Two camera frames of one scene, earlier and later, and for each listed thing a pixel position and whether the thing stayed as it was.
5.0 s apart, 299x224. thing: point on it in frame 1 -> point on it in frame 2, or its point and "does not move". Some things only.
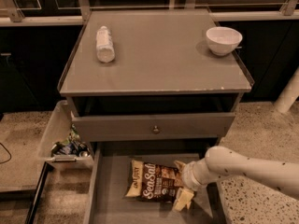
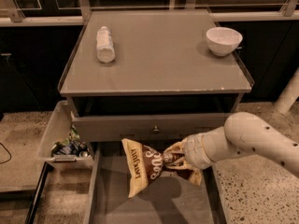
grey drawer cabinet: x=149 y=78 does not move
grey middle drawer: x=109 y=166 does not move
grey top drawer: x=103 y=118 does not move
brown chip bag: x=152 y=182 -> x=144 y=163
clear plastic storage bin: x=62 y=147 does not move
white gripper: x=188 y=176 -> x=192 y=149
